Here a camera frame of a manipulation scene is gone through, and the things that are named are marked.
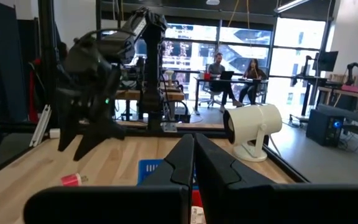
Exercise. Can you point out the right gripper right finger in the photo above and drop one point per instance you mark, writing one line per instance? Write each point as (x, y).
(259, 205)

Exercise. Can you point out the wooden side table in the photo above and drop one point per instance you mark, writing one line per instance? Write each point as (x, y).
(346, 93)

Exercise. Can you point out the black monitor on stand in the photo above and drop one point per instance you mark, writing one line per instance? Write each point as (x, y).
(325, 60)

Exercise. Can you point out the round ceiling lamp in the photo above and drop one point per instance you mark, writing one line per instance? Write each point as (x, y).
(212, 2)

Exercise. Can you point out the pink and white charger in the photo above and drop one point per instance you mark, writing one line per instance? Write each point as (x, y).
(70, 180)

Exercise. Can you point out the office chair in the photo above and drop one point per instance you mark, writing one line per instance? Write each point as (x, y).
(210, 96)

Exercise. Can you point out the white ceiling light bar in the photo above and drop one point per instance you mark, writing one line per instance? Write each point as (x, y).
(291, 5)

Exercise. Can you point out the pink flat object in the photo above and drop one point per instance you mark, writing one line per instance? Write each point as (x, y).
(350, 88)

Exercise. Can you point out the red cup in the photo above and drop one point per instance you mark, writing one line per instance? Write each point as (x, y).
(207, 76)

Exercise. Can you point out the wooden workbench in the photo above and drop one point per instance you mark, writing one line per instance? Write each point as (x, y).
(129, 95)

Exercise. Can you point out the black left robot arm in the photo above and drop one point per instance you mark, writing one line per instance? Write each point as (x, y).
(151, 77)

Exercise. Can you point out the black-framed window wall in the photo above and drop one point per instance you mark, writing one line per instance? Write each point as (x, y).
(297, 34)

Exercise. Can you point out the blue plastic basket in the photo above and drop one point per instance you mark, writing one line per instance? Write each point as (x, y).
(148, 171)

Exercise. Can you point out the person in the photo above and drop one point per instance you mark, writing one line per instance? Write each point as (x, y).
(252, 84)
(219, 84)

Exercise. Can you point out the black laptop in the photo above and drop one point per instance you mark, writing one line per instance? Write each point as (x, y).
(227, 75)

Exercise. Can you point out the black office table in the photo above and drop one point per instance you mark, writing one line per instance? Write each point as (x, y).
(197, 93)

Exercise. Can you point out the red plastic basket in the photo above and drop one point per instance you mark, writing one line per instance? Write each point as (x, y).
(197, 197)

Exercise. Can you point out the white mushroom-shaped object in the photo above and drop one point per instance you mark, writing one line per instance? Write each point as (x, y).
(169, 77)

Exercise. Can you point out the white aluminium profile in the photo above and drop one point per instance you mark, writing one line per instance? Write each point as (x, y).
(40, 126)

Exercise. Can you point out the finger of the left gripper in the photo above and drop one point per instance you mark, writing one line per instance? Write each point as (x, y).
(98, 133)
(68, 133)

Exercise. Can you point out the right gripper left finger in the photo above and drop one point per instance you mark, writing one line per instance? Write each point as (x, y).
(120, 205)

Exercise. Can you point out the black computer tower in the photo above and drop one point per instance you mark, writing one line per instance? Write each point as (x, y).
(323, 127)

